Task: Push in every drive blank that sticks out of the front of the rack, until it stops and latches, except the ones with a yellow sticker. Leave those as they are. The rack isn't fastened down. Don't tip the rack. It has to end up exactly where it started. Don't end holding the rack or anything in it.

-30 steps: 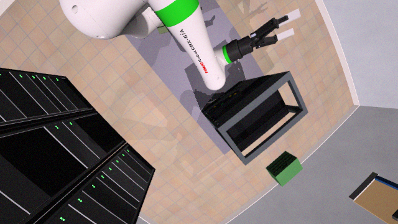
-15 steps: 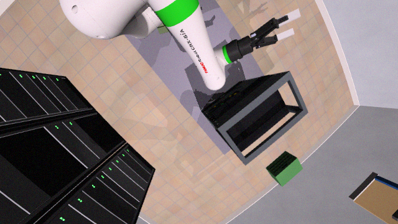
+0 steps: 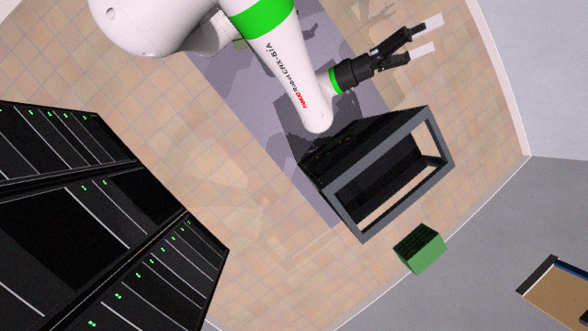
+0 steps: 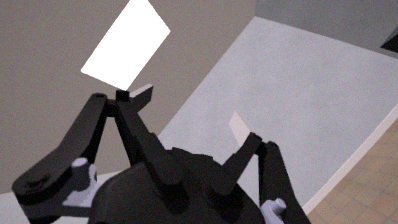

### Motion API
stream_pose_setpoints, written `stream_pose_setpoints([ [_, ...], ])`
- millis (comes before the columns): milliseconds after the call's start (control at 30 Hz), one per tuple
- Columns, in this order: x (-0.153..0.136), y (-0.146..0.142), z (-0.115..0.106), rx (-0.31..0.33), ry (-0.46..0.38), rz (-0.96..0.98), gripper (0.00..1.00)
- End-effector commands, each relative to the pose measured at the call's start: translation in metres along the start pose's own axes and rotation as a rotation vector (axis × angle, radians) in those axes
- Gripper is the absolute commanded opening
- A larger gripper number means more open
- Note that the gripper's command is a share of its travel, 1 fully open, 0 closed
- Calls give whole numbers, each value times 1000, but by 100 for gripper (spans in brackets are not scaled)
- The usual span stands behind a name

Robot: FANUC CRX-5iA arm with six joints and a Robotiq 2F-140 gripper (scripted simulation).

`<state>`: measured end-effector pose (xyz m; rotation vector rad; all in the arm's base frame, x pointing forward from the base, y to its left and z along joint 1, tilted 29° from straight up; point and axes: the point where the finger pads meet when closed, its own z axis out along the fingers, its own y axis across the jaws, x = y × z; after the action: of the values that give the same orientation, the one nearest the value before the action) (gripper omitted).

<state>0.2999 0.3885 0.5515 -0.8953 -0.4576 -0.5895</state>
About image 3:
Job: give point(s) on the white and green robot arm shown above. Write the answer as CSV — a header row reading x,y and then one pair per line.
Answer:
x,y
155,29

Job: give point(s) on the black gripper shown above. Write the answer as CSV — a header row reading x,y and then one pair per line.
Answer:
x,y
364,65

